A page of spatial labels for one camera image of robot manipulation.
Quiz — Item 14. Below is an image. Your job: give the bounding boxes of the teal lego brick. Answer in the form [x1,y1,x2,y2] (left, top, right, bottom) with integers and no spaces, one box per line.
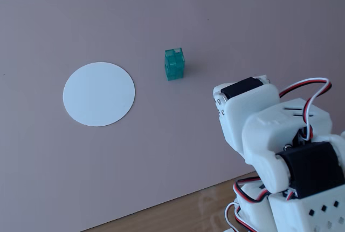
[164,47,187,81]

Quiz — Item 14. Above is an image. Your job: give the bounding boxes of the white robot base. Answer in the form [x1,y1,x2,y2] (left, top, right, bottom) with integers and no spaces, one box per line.
[225,182,345,232]

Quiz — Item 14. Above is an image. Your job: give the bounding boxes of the white paper circle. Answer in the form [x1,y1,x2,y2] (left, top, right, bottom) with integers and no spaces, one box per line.
[63,62,136,127]

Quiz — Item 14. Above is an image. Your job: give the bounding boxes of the red white black servo cable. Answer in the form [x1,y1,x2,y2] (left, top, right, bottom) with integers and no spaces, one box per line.
[225,177,295,232]
[278,77,333,141]

